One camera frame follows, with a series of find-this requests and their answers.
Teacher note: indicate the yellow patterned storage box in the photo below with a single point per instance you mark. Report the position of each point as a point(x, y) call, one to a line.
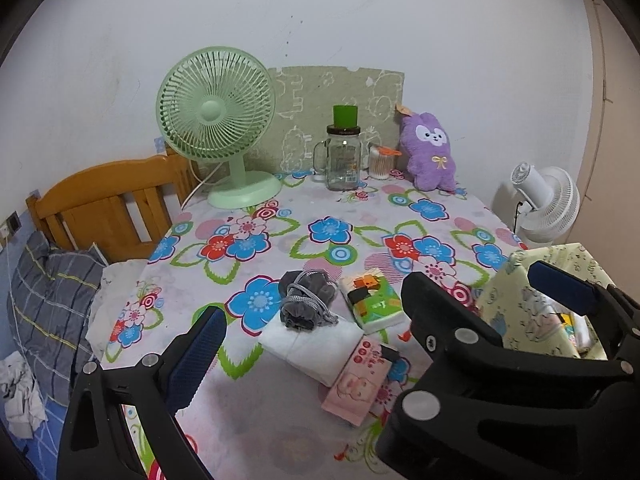
point(528, 320)

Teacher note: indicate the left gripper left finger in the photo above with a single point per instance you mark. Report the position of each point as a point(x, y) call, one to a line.
point(96, 442)

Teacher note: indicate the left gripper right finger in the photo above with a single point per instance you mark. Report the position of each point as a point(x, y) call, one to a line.
point(484, 411)

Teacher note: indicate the small toothpick jar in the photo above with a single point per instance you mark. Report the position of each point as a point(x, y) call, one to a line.
point(381, 161)

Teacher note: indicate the grey plaid pillow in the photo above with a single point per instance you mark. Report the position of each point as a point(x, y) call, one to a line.
point(50, 297)

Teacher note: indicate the wooden chair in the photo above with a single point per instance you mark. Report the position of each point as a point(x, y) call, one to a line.
point(118, 206)

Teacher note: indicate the purple bunny plush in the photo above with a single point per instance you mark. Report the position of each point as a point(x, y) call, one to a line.
point(428, 150)

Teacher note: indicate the green patterned board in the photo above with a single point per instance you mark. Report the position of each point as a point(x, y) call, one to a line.
point(305, 97)

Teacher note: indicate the glass jar green lid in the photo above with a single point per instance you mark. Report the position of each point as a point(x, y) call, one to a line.
point(337, 159)

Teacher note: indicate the green tissue pack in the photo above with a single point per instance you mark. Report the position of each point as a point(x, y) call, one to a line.
point(372, 300)

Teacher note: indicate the pink wipes pack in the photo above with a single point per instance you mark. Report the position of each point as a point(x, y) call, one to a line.
point(356, 387)

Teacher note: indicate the white cloth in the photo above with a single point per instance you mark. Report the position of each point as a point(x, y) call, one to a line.
point(21, 397)
point(320, 353)

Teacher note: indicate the beige door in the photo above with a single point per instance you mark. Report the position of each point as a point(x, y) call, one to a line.
point(608, 222)

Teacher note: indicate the white standing fan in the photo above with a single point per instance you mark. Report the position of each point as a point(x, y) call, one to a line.
point(553, 201)

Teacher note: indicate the crumpled white cloth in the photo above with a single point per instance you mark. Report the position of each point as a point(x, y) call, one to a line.
point(21, 397)

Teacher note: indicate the green desk fan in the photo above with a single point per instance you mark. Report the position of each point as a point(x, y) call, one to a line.
point(213, 106)

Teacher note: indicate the floral tablecloth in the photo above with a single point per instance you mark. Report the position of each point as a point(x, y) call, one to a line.
point(254, 415)

